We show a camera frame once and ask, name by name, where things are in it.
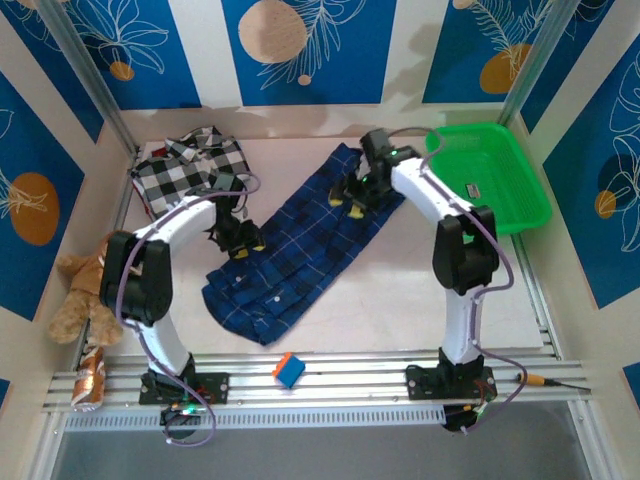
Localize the blue plaid long sleeve shirt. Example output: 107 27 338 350
201 142 407 347

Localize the brown teddy bear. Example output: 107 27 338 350
48 230 126 346

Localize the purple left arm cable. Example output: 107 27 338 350
114 172 263 447

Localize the blue orange block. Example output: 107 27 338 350
271 352 306 389

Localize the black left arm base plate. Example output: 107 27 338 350
138 372 231 405

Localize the orange handled screwdriver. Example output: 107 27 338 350
517 372 591 389

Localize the white slotted cable duct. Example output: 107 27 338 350
64 404 446 432

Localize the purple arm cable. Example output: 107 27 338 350
387 126 516 435
114 172 263 447

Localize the crushed orange drink can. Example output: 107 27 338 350
71 344 107 412

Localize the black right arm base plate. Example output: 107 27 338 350
405 364 499 401

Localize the black white checkered shirt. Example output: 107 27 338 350
130 124 253 221

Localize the black controller board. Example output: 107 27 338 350
442 402 494 434
159 402 201 429

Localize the green plastic basket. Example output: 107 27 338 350
424 122 553 236

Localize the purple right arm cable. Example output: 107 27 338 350
387 126 516 435

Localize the aluminium frame post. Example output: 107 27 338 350
34 0 139 159
494 0 579 129

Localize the aluminium rail base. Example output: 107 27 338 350
44 352 594 409

